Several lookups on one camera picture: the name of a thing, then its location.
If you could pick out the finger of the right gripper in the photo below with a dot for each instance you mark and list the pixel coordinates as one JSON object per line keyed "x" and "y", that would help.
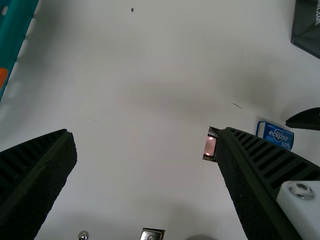
{"x": 307, "y": 120}

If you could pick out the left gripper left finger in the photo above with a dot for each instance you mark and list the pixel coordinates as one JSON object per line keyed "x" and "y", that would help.
{"x": 35, "y": 175}

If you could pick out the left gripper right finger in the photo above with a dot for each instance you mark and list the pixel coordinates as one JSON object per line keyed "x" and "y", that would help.
{"x": 250, "y": 175}

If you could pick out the small square scanner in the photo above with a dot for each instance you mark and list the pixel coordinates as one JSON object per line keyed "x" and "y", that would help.
{"x": 210, "y": 147}

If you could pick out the teal shopping basket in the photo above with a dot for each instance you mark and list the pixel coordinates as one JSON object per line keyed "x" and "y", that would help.
{"x": 12, "y": 37}

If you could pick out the blue rectangular tin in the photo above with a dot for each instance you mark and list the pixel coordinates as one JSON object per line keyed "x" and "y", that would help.
{"x": 275, "y": 136}

